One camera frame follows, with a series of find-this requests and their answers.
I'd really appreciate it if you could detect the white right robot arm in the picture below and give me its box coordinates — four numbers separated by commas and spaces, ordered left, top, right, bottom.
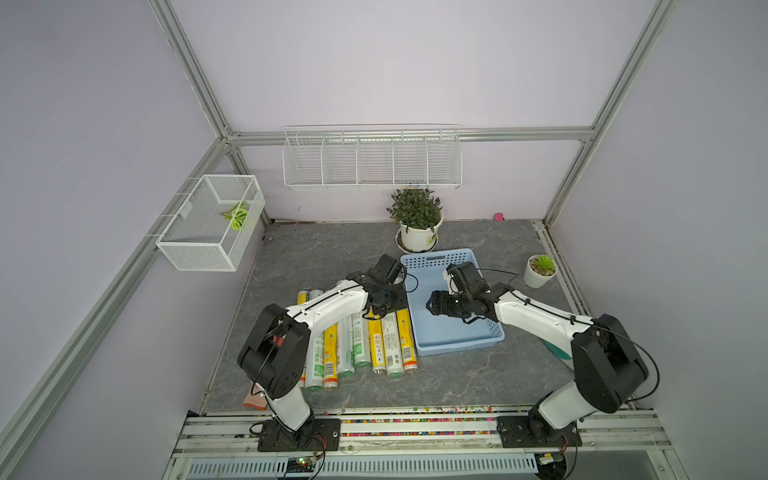
426, 262, 650, 443

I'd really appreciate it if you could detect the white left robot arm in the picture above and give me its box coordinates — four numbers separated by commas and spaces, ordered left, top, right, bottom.
237, 254, 407, 434

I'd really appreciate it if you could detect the blue plastic basket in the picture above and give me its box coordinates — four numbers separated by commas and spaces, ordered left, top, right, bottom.
400, 248, 505, 357

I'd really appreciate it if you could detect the large potted green plant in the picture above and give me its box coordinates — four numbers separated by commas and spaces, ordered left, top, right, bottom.
387, 188, 444, 252

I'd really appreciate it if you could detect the small potted succulent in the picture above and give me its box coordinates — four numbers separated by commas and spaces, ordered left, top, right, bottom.
523, 255, 558, 288

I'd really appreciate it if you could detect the green leaf toy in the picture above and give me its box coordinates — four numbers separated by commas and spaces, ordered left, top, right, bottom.
221, 202, 249, 231

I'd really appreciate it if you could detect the orange work glove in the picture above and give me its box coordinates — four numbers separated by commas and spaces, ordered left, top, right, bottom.
242, 391, 267, 411

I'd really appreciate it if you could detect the white vent grille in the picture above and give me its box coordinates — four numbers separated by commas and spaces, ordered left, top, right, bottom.
180, 453, 539, 479

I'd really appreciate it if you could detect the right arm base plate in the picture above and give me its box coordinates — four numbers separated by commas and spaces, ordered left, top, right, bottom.
496, 415, 583, 450

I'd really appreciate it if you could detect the white wire wall shelf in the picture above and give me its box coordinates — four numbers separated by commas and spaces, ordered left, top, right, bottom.
282, 124, 463, 190

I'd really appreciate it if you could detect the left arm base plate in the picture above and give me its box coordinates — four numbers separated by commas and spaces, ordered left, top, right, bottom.
257, 417, 341, 452

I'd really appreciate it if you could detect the white mesh wall basket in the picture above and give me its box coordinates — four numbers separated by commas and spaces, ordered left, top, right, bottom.
155, 174, 265, 272

